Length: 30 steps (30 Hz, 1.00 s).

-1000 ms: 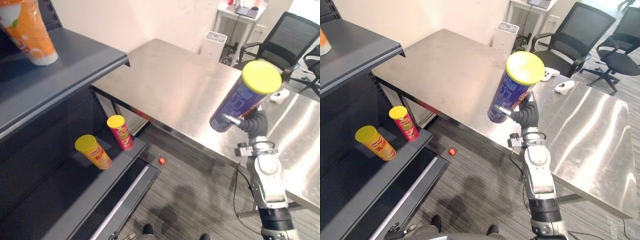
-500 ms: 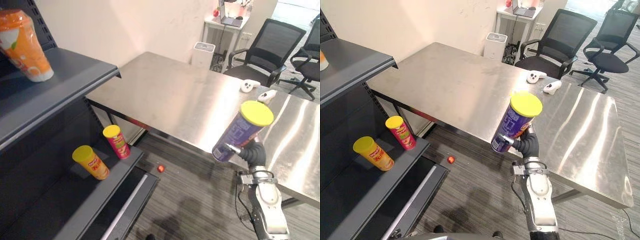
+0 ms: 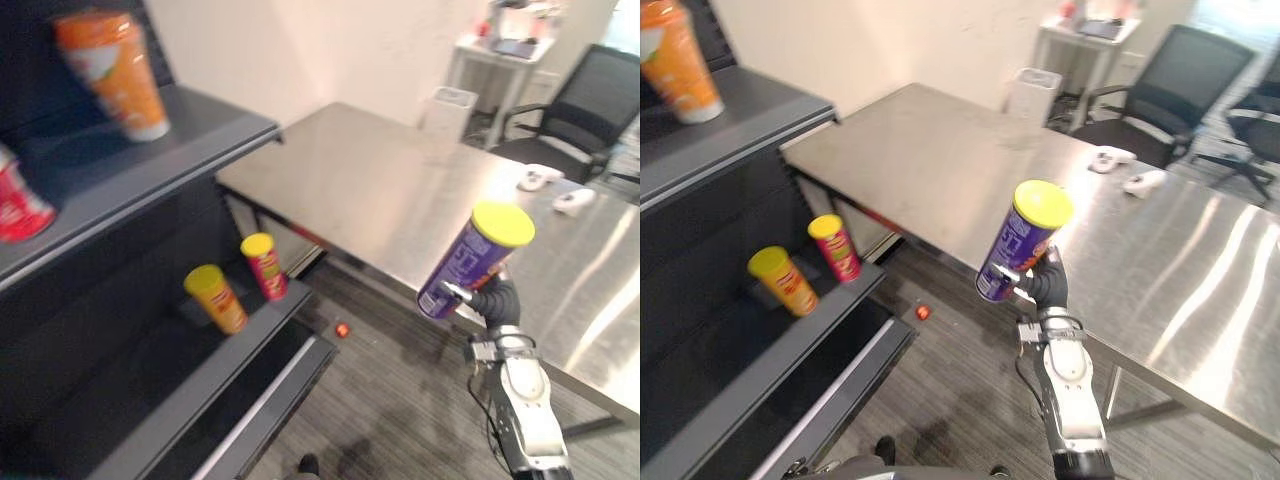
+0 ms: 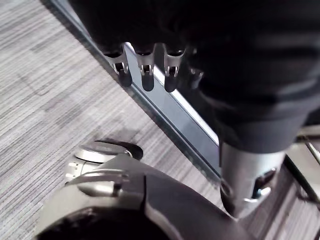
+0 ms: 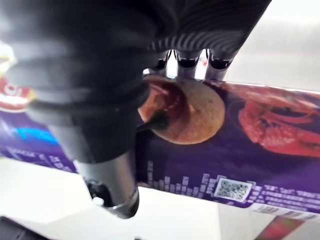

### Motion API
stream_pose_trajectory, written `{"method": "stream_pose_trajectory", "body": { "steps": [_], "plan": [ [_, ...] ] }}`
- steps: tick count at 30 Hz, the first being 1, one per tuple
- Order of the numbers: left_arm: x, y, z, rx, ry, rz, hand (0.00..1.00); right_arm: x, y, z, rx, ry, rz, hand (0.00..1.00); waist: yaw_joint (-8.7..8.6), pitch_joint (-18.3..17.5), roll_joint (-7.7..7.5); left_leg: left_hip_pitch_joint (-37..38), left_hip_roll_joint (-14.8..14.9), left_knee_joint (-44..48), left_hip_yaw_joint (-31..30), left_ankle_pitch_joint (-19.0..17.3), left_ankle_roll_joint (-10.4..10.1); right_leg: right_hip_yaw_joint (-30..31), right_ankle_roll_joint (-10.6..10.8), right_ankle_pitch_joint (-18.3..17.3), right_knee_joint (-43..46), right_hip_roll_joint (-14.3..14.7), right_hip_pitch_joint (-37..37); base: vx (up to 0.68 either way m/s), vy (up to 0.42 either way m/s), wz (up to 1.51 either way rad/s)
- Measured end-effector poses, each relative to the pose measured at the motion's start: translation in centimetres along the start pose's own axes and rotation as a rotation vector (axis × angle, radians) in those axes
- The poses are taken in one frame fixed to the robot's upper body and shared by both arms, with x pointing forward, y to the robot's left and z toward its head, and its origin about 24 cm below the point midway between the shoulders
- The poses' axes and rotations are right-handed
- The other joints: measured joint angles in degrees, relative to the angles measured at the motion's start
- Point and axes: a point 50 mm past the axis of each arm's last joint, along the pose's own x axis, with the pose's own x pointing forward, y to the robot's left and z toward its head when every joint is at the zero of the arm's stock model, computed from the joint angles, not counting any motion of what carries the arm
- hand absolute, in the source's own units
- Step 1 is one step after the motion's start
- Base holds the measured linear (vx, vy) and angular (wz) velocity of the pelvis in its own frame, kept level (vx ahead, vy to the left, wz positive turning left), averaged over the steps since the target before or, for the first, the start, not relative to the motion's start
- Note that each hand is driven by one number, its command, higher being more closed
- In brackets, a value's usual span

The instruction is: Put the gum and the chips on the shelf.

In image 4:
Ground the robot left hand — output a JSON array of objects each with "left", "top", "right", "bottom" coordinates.
[{"left": 67, "top": 0, "right": 320, "bottom": 219}]

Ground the black metal shelf unit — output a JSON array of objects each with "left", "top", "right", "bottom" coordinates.
[{"left": 39, "top": 0, "right": 320, "bottom": 211}]

